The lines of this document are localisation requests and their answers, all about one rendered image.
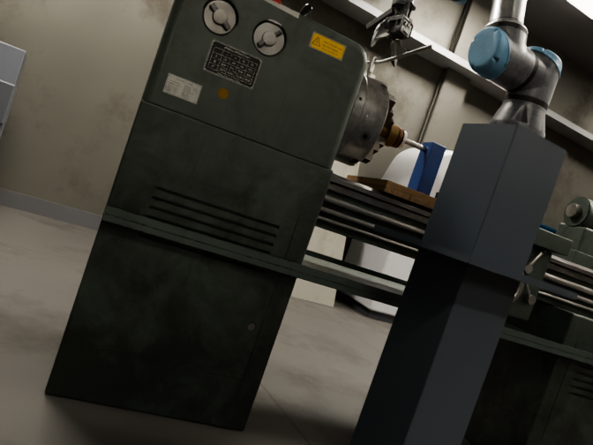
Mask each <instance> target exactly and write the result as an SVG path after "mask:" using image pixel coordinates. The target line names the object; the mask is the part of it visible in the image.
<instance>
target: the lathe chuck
mask: <svg viewBox="0 0 593 445"><path fill-rule="evenodd" d="M364 76H365V77H366V82H367V90H366V96H365V101H364V107H363V110H362V113H361V116H360V118H359V120H358V122H357V126H356V128H355V130H354V131H353V133H352V135H351V136H350V138H349V140H348V142H347V143H346V145H345V146H344V148H343V149H342V150H341V151H340V152H339V153H338V154H337V155H336V157H335V159H334V160H335V161H337V162H341V163H344V164H347V165H349V166H354V165H356V164H355V163H353V162H350V161H351V160H352V159H358V161H360V162H361V161H362V160H363V159H364V158H365V157H366V156H367V155H368V154H369V153H370V151H371V150H372V148H373V146H374V144H375V143H376V141H377V139H378V137H379V135H380V133H381V131H382V128H383V126H384V123H385V121H386V118H387V112H388V107H389V93H388V92H384V91H383V90H382V88H381V86H383V87H385V88H387V85H386V84H385V83H383V82H381V81H378V80H376V79H374V78H371V77H369V76H367V75H365V74H364ZM363 132H368V133H369V134H370V138H369V139H368V140H367V141H362V140H361V139H360V135H361V134H362V133H363Z"/></svg>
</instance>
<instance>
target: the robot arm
mask: <svg viewBox="0 0 593 445"><path fill-rule="evenodd" d="M413 3H414V0H393V1H392V5H391V7H392V8H390V9H389V10H387V11H385V12H384V13H382V14H381V15H379V16H378V17H377V18H375V19H374V20H372V21H371V22H369V23H368V24H366V29H367V30H368V31H369V32H370V33H371V34H373V37H372V42H371V48H372V47H373V46H374V45H375V43H376V42H377V41H378V40H379V39H381V38H384V37H388V40H392V39H393V40H392V42H391V43H390V48H391V57H395V56H398V55H400V54H403V53H406V52H407V50H406V49H405V48H403V47H402V43H401V41H400V40H405V39H410V36H411V33H412V30H413V26H414V25H413V24H412V21H411V20H412V19H410V14H411V12H412V11H415V10H416V6H415V5H413ZM526 3H527V0H492V10H491V16H490V21H489V24H487V25H486V26H485V27H484V28H483V29H482V30H481V31H480V32H479V33H477V35H476V36H475V37H474V41H472V42H471V44H470V46H469V53H468V60H469V66H470V67H471V69H472V70H473V71H474V72H476V73H477V74H478V75H479V76H480V77H482V78H484V79H488V80H489V81H490V82H492V83H494V84H496V85H497V86H499V87H502V88H503V89H505V90H506V91H507V92H506V95H505V98H504V101H503V102H502V105H501V106H500V107H499V109H498V110H497V112H496V113H495V114H494V116H493V117H492V119H491V120H490V121H489V123H488V124H519V125H520V126H522V127H524V128H526V129H528V130H530V131H532V132H533V133H535V134H537V135H539V136H541V137H543V138H544V137H545V133H544V131H545V114H546V112H547V110H548V107H549V104H550V102H551V99H552V95H553V92H554V90H555V87H556V85H557V82H558V81H559V78H560V72H561V69H562V62H561V60H560V58H559V57H558V56H557V55H556V54H555V53H553V52H552V51H550V50H548V49H544V48H541V47H536V46H530V47H527V46H526V43H527V37H528V29H527V28H526V26H524V25H523V21H524V15H525V9H526Z"/></svg>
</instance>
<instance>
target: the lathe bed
mask: <svg viewBox="0 0 593 445"><path fill-rule="evenodd" d="M431 213H432V210H430V209H428V208H426V207H421V206H419V205H417V204H414V203H412V202H409V201H406V200H403V199H400V198H397V197H395V196H393V195H390V194H388V193H385V192H382V191H379V190H376V189H374V188H371V187H369V186H367V185H362V184H359V183H358V182H355V181H352V180H350V179H347V178H345V177H341V176H338V175H336V174H334V173H333V175H332V178H331V181H330V184H329V186H328V189H327V193H326V196H325V198H324V201H323V204H322V207H321V209H320V212H319V216H318V219H317V221H316V224H315V226H316V227H319V228H321V229H324V230H329V231H332V232H334V233H337V234H340V235H343V236H345V237H348V238H353V239H355V240H358V241H361V242H364V243H366V244H369V245H374V246H377V247H379V248H382V249H385V250H388V251H390V252H393V253H398V254H400V255H403V256H406V257H409V258H411V259H415V258H416V256H417V252H418V249H419V247H420V246H417V245H412V244H410V243H407V242H404V241H402V240H400V239H397V238H392V237H389V236H388V235H385V234H382V233H379V232H377V231H374V230H373V229H374V226H375V224H377V225H379V226H382V227H385V228H388V229H390V230H395V231H398V232H400V233H403V234H406V235H409V236H412V237H414V238H419V239H422V240H423V236H424V232H425V229H426V226H427V224H428V222H429V219H430V216H431ZM543 282H546V283H550V284H552V285H555V286H558V287H560V288H563V289H566V290H570V291H572V292H575V293H578V296H577V299H576V300H573V299H571V298H566V297H563V296H560V295H558V294H555V293H552V292H549V291H547V290H543V289H539V292H538V294H537V300H538V301H541V302H544V303H546V304H549V305H554V306H557V307H559V308H562V309H565V310H568V311H570V312H573V313H578V314H580V315H583V316H586V317H589V318H591V319H593V270H592V269H589V268H586V267H583V266H581V265H578V264H575V263H573V262H571V261H568V260H564V259H561V258H559V257H557V256H554V255H552V257H551V259H550V262H549V265H548V268H547V269H546V272H545V275H544V279H543Z"/></svg>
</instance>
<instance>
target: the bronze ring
mask: <svg viewBox="0 0 593 445"><path fill-rule="evenodd" d="M379 136H381V137H383V138H386V143H385V146H387V147H394V148H397V147H398V146H400V145H401V143H402V142H403V139H404V136H405V131H404V130H403V129H402V128H400V127H399V126H398V125H396V124H393V125H392V127H391V128H390V129H388V128H386V127H384V126H383V128H382V131H381V133H380V135H379Z"/></svg>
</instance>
